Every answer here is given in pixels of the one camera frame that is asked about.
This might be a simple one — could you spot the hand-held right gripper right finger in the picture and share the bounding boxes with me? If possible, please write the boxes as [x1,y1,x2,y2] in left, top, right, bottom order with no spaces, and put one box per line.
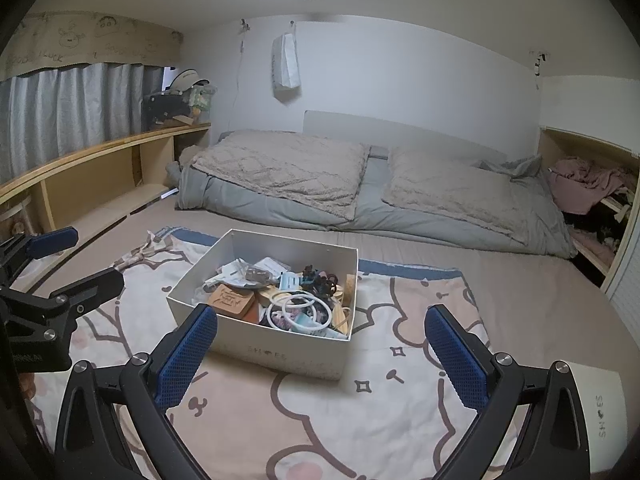
[424,304,591,480]

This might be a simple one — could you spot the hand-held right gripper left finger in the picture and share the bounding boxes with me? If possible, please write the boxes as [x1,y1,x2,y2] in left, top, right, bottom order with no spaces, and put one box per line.
[52,302,219,480]

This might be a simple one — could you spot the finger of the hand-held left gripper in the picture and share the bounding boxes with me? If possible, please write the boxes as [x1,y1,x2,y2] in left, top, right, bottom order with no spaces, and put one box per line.
[0,226,80,283]
[0,266,125,342]

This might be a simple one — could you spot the white silicone ring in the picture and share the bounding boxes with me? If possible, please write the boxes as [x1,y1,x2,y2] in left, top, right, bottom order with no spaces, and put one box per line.
[286,294,334,334]
[267,296,317,332]

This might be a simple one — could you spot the white shoe box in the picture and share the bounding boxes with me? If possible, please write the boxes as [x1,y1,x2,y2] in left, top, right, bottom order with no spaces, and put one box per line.
[166,228,360,381]

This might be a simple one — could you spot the brown blue crocheted pouch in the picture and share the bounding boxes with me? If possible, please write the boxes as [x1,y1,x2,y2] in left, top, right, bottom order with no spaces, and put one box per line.
[299,264,342,295]

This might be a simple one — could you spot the wooden shelf unit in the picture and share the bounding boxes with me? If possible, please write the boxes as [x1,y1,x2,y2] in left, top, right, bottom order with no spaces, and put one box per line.
[0,122,212,271]

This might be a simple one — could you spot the light wooden piece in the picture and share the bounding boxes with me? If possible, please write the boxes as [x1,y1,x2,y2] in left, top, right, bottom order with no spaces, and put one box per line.
[327,272,359,337]

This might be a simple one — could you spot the grey curtain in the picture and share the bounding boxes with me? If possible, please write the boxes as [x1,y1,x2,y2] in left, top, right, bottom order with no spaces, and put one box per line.
[0,62,166,186]

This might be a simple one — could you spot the white shoe box lid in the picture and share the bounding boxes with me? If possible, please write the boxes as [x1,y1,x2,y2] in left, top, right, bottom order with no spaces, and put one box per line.
[569,360,627,480]

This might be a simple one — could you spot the printed cartoon blanket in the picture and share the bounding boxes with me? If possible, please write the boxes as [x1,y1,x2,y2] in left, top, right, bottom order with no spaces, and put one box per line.
[20,226,546,480]

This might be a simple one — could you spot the black bag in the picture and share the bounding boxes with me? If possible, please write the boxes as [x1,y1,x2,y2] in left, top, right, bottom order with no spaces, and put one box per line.
[142,92,193,132]

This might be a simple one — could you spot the beige printed curtain valance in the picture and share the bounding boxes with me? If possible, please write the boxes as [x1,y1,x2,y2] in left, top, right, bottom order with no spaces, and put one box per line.
[0,10,183,81]

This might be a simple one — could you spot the camouflage plush item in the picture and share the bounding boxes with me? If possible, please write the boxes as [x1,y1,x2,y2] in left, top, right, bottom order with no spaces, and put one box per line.
[187,85,219,124]

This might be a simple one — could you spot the white cap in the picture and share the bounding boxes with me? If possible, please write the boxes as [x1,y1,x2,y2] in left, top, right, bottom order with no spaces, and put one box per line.
[167,69,211,96]

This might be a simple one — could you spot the pink clothes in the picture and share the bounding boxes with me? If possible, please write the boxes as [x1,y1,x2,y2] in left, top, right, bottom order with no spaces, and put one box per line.
[547,157,638,214]

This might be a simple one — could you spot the wooden cubby shelf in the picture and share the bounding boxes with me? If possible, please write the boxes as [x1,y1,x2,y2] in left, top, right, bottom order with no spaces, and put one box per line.
[537,125,640,281]

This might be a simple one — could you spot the hanging white bag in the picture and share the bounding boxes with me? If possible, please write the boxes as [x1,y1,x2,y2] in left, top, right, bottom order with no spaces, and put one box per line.
[271,30,302,94]

